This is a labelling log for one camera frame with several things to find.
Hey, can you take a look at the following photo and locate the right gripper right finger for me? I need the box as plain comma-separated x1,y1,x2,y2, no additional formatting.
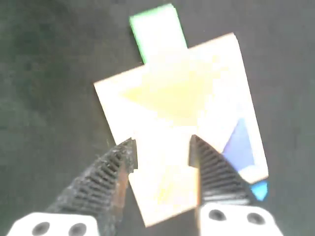
189,134,284,236

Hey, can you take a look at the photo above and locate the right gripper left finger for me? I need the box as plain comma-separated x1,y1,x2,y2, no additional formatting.
6,137,138,236

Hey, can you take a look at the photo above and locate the dark blue tangram triangle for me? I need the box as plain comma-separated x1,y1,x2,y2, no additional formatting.
221,118,255,172

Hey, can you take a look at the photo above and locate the light blue tangram piece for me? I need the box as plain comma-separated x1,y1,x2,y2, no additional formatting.
249,180,269,202

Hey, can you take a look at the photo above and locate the square wooden tray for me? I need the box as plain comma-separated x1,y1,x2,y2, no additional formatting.
93,32,269,227

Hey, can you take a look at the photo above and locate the yellow tangram triangle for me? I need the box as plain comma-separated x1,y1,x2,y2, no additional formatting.
119,73,212,126

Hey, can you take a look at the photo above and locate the green tangram piece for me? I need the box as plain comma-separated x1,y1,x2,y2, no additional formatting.
129,3,189,65

